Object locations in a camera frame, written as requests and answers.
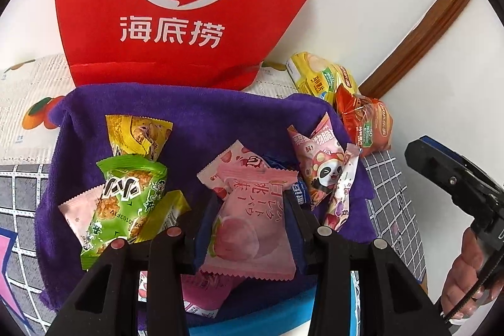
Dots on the panda print snack packet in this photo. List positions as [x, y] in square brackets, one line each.
[321, 170]

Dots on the green snack packet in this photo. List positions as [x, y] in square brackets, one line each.
[126, 198]

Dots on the blue tissue pack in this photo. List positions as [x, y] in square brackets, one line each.
[267, 326]

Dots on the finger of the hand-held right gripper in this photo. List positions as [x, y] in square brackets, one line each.
[445, 151]
[437, 178]

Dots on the long pink candy packet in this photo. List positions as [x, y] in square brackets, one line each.
[340, 198]

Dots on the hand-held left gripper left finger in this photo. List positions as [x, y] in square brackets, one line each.
[202, 241]

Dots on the blue snack packet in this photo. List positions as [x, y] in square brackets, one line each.
[275, 162]

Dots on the red paper bag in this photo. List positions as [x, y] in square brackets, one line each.
[98, 5]

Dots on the orange chips bag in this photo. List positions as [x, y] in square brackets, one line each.
[370, 127]

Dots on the peach print pink packet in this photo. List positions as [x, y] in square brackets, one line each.
[252, 225]

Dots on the brown wooden door frame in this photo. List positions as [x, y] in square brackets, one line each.
[433, 25]

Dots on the yellow snack packet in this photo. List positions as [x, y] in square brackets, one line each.
[134, 135]

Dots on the purple towel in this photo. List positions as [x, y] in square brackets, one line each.
[197, 115]

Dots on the grey checkered bedsheet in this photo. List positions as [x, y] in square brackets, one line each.
[390, 186]

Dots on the yellow chips bag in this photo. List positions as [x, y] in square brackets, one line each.
[315, 76]

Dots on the magenta snack packet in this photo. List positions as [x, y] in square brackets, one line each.
[197, 292]

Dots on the pale pink snack packet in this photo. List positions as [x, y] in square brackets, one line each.
[80, 214]

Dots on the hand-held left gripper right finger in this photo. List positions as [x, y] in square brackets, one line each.
[294, 235]

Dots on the person's right hand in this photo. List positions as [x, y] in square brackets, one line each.
[460, 281]

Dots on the pink paper star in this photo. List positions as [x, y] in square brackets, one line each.
[4, 273]

